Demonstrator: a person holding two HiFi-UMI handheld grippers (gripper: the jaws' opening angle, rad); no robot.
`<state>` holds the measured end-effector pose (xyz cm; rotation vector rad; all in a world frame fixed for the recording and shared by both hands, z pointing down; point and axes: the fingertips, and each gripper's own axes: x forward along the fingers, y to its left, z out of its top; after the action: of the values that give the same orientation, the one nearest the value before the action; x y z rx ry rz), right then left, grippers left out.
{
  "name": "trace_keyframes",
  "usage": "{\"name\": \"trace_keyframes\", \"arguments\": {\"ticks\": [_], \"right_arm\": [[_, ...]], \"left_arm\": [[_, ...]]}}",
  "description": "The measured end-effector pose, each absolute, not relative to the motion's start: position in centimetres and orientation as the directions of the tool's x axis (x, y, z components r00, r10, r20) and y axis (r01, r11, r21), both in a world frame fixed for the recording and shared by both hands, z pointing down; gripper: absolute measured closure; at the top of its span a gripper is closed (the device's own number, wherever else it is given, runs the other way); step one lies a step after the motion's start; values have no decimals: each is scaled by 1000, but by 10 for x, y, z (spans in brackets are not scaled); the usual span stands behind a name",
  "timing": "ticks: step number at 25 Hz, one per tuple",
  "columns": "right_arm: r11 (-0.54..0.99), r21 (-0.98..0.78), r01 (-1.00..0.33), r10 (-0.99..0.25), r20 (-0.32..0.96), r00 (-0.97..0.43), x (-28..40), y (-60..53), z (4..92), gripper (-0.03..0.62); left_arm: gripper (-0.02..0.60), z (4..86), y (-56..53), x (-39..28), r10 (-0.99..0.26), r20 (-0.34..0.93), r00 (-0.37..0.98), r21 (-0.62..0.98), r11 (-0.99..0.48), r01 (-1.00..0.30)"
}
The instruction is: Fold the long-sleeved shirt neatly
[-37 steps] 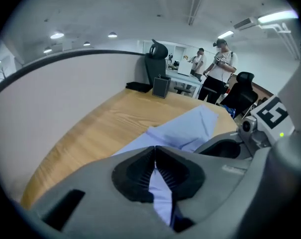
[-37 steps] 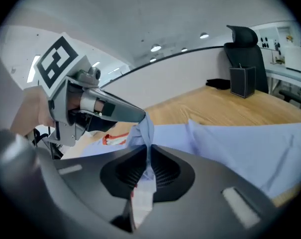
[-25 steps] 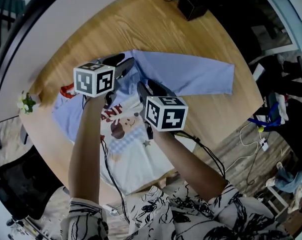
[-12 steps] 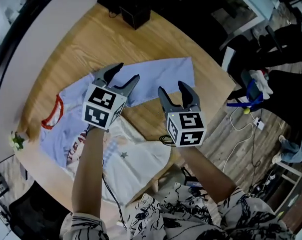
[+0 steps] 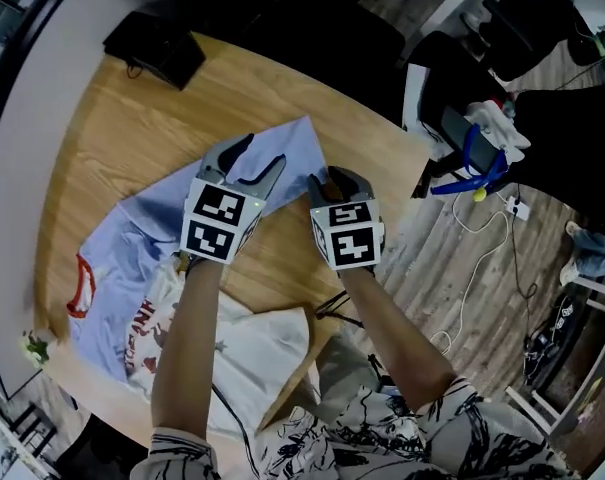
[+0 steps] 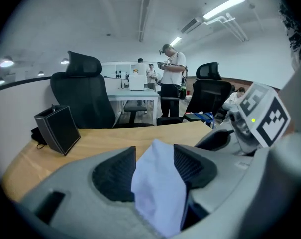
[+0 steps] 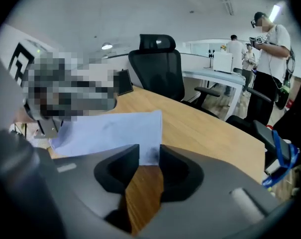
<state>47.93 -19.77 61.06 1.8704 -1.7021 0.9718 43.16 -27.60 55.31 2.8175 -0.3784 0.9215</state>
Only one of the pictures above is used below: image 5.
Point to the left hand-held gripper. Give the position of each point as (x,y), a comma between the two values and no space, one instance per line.
(212,228)

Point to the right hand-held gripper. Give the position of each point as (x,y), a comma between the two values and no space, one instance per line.
(352,243)

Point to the white and blue raglan shirt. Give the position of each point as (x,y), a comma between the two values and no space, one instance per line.
(122,268)

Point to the person's right forearm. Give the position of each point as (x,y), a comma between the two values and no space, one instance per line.
(387,343)

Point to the person's left forearm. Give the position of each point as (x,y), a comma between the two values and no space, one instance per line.
(182,343)

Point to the black pen holder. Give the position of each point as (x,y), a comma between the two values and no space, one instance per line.
(177,63)

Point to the yellow green ball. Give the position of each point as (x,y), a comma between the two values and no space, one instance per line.
(479,195)

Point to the white cloth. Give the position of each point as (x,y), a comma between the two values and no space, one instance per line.
(502,123)

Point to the white power strip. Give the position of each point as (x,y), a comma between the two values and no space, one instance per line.
(517,208)

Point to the white desk partition black trim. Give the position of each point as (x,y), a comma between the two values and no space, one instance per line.
(12,168)

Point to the black bag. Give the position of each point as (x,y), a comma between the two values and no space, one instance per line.
(572,143)

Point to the black white patterned clothing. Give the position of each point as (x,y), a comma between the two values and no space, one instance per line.
(382,443)

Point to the potted white flower plant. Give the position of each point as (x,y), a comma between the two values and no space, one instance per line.
(36,350)

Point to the white metal table frame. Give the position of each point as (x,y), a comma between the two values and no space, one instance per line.
(532,408)

